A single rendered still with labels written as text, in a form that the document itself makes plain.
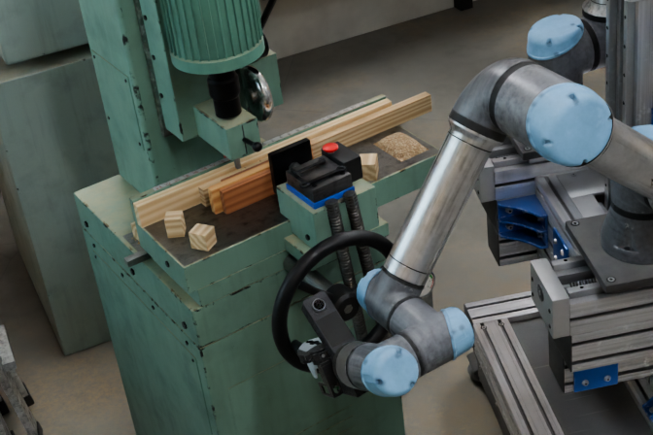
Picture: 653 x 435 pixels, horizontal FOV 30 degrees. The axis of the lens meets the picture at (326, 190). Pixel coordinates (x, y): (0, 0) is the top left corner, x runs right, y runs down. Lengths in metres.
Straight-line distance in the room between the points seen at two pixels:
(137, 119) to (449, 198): 0.82
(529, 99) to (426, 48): 3.23
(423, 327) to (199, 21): 0.69
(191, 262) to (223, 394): 0.32
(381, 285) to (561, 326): 0.47
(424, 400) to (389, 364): 1.42
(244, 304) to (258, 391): 0.22
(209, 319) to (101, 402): 1.13
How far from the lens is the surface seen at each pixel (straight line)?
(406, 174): 2.44
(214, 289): 2.30
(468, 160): 1.91
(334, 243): 2.15
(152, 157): 2.53
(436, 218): 1.93
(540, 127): 1.78
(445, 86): 4.70
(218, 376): 2.41
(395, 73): 4.83
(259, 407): 2.51
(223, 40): 2.19
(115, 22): 2.42
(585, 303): 2.30
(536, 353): 3.03
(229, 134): 2.31
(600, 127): 1.82
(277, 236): 2.32
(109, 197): 2.70
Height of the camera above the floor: 2.15
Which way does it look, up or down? 32 degrees down
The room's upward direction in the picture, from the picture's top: 8 degrees counter-clockwise
